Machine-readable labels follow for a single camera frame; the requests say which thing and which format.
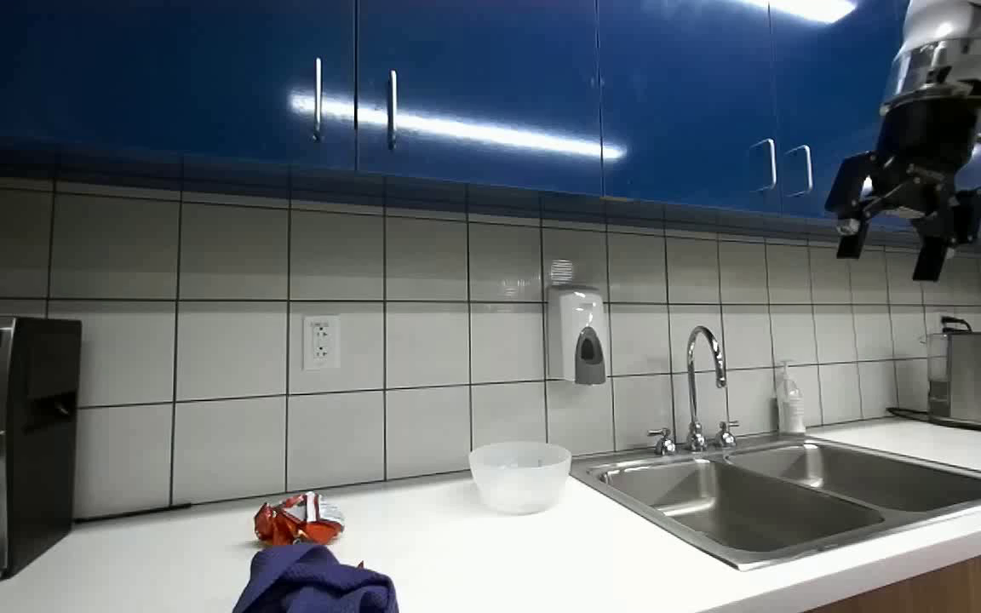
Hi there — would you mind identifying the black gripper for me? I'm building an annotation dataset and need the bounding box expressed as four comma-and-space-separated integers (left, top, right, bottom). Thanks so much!
824, 93, 981, 281

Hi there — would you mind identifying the blue cloth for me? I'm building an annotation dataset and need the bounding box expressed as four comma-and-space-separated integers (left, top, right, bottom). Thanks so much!
232, 540, 401, 613

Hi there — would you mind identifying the clear plastic bowl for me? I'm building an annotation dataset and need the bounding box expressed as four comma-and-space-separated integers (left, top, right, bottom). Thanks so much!
467, 440, 577, 519

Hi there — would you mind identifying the steel countertop appliance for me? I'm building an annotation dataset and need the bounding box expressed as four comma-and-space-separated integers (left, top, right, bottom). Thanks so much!
887, 312, 981, 441

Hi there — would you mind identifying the clear pump soap bottle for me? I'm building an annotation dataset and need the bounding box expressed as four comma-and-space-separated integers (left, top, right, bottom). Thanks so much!
771, 361, 808, 440

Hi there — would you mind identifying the chrome gooseneck faucet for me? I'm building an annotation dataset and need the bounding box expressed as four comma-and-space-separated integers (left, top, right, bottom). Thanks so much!
683, 323, 732, 452

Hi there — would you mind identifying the stainless steel double sink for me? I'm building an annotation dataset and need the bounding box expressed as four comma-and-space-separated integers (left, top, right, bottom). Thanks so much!
574, 431, 981, 573

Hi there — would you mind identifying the wooden panel under sink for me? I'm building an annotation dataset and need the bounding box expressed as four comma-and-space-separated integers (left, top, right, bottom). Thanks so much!
812, 533, 981, 613

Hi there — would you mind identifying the crumpled red snack wrapper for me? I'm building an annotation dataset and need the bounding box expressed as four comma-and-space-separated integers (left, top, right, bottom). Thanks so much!
253, 488, 349, 551

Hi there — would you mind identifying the black coffee maker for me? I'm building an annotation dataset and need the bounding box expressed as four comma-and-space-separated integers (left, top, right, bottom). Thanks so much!
0, 312, 87, 613

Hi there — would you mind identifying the silver cabinet door handle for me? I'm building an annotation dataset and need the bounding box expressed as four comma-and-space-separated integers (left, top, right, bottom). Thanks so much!
310, 53, 329, 147
387, 67, 401, 154
751, 137, 784, 194
784, 141, 819, 198

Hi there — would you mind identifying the white wall soap dispenser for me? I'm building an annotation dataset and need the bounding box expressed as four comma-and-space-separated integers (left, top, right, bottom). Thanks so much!
541, 256, 615, 389

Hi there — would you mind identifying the white wall outlet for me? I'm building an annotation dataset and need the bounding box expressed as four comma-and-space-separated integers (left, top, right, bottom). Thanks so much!
301, 312, 346, 370

